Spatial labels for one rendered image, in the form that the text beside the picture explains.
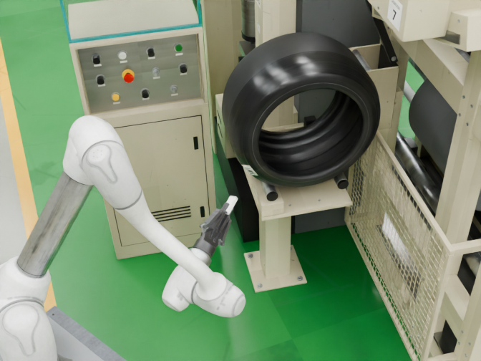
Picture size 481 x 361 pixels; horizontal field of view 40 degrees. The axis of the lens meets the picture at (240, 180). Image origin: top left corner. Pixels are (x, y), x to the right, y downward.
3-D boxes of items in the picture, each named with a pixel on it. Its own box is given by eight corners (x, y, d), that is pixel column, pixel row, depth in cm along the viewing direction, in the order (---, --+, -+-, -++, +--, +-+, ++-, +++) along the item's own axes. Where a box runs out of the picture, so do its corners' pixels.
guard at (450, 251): (343, 220, 326) (355, 100, 280) (347, 219, 326) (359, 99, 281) (419, 375, 258) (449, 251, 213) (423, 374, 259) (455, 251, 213)
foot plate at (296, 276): (243, 254, 351) (243, 251, 350) (293, 246, 355) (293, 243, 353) (255, 292, 331) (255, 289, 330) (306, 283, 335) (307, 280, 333)
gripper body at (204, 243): (187, 245, 228) (200, 222, 232) (200, 257, 234) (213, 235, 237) (202, 248, 223) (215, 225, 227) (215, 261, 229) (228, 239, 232)
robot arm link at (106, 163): (151, 194, 188) (136, 167, 197) (124, 151, 175) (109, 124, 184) (110, 218, 186) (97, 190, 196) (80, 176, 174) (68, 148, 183)
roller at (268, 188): (245, 140, 275) (255, 137, 275) (248, 148, 278) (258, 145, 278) (265, 195, 249) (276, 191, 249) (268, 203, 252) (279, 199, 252)
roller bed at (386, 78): (342, 107, 294) (347, 47, 275) (374, 102, 296) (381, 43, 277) (358, 133, 279) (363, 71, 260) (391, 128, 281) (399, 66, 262)
